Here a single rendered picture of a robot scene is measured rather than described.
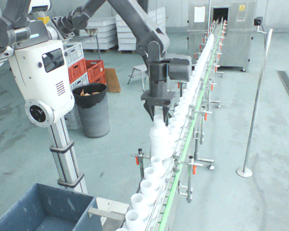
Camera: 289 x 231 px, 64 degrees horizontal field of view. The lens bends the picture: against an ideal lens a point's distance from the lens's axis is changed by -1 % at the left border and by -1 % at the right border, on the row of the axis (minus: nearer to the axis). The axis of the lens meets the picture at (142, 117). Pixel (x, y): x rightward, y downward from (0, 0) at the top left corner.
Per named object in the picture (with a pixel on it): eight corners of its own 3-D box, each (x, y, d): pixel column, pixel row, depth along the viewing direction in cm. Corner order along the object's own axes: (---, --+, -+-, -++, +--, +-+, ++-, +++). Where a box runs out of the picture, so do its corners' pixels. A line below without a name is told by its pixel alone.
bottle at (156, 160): (164, 187, 91) (163, 153, 83) (166, 199, 86) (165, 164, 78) (149, 188, 91) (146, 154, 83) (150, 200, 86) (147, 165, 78)
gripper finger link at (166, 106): (169, 128, 75) (168, 101, 71) (147, 125, 78) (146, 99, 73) (173, 118, 81) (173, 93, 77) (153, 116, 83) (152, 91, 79)
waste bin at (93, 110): (104, 142, 302) (96, 96, 272) (74, 138, 316) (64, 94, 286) (118, 125, 339) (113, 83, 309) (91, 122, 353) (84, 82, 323)
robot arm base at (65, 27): (49, 19, 120) (63, 39, 123) (59, 9, 116) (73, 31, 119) (60, 17, 127) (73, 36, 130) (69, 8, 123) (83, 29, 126)
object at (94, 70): (89, 83, 376) (87, 70, 365) (67, 82, 387) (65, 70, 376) (105, 71, 427) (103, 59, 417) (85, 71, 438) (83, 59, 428)
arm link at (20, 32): (1, 29, 86) (-12, 32, 82) (15, 13, 81) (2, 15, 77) (17, 51, 89) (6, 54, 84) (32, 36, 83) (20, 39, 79)
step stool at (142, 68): (145, 78, 515) (144, 59, 495) (162, 85, 469) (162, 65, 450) (126, 83, 493) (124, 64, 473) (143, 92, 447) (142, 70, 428)
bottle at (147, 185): (160, 215, 80) (158, 179, 72) (154, 230, 75) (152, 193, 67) (143, 211, 82) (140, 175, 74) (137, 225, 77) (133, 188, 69)
